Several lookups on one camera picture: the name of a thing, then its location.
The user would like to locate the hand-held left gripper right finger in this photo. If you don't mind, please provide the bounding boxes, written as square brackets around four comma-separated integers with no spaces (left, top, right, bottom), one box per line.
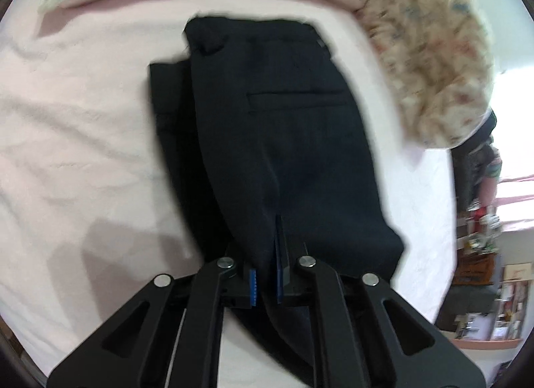
[273,215,487,388]

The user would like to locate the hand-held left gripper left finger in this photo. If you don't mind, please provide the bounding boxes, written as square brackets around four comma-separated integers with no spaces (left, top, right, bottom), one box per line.
[46,257,258,388]

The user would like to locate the black pants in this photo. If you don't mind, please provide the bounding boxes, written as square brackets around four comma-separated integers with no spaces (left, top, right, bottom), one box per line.
[148,14,405,388]

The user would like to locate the dark grey cabinet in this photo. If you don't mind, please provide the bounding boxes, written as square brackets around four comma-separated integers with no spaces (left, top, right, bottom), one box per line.
[436,283,498,332]

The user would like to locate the pile of dark clothes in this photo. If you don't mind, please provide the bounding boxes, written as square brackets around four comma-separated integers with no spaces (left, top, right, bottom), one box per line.
[452,108,501,210]

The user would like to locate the bed with pink sheet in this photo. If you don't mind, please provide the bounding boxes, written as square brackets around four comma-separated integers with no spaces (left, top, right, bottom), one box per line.
[0,0,460,388]

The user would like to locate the pink curtain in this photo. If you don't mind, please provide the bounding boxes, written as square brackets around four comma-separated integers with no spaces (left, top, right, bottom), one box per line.
[497,175,534,231]

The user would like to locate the bear print quilt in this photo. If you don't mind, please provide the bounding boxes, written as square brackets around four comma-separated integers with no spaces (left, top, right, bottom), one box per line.
[354,0,496,151]

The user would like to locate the pink wall shelf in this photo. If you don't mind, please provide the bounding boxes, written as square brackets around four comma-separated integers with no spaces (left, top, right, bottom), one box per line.
[453,262,534,351]

